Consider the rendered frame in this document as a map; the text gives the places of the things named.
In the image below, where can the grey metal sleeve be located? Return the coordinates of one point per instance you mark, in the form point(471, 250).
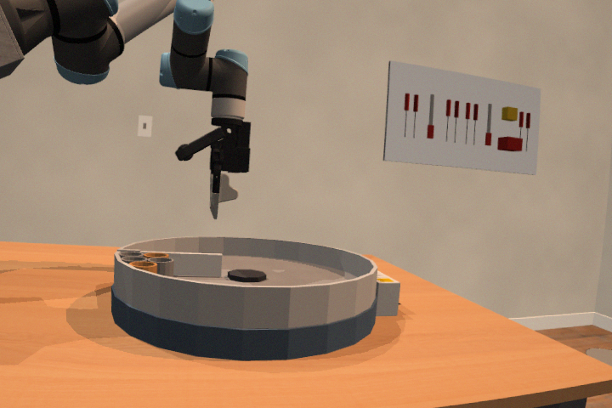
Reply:
point(130, 254)
point(133, 259)
point(163, 266)

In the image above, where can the bronze bushing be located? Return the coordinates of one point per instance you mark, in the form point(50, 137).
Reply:
point(156, 255)
point(148, 266)

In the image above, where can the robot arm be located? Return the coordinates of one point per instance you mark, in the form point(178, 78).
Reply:
point(91, 38)

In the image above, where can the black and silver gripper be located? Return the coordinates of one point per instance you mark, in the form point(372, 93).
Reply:
point(236, 146)

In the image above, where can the grey round turntable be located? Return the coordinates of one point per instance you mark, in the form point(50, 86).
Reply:
point(246, 314)

